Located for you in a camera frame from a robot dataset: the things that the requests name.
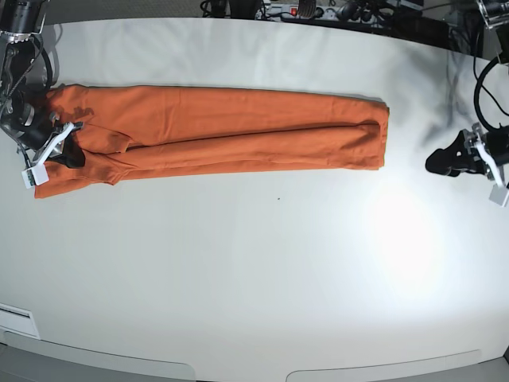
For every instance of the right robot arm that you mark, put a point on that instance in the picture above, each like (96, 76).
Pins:
(26, 78)

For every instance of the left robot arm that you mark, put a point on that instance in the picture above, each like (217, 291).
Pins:
(494, 16)

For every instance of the white power strip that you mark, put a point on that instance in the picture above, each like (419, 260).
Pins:
(323, 11)

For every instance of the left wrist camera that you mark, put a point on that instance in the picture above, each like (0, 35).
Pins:
(499, 195)

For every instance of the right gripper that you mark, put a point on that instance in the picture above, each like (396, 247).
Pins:
(38, 134)

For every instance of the white label plate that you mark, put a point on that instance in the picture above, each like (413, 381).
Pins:
(18, 321)

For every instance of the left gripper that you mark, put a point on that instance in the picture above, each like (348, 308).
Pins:
(474, 151)

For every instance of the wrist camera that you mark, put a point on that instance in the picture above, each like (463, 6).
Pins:
(499, 195)
(35, 176)

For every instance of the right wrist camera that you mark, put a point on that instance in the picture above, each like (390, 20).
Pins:
(35, 176)

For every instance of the orange T-shirt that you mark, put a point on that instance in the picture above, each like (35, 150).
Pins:
(140, 132)

